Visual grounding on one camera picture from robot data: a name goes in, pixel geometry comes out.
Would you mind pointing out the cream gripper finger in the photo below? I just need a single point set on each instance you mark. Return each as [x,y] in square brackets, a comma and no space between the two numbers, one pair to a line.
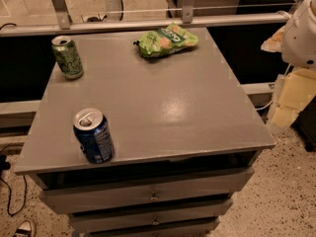
[273,44]

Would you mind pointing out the green soda can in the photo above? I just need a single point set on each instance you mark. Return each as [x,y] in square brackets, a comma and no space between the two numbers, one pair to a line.
[67,57]

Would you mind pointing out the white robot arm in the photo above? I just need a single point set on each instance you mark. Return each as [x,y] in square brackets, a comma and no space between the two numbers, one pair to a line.
[296,40]

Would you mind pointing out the blue soda can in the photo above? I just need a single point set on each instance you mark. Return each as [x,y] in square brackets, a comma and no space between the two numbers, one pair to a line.
[92,131]

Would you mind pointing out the green snack bag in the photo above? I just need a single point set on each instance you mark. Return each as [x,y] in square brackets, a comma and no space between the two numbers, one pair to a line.
[165,41]

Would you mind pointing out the grey drawer cabinet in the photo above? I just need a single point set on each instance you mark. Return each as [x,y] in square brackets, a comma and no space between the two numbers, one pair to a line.
[185,137]

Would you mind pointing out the white sneaker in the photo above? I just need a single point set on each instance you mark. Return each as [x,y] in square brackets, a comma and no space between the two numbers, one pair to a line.
[26,229]

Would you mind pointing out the metal railing frame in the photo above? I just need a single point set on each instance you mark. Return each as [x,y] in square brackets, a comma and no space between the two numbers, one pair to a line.
[67,17]

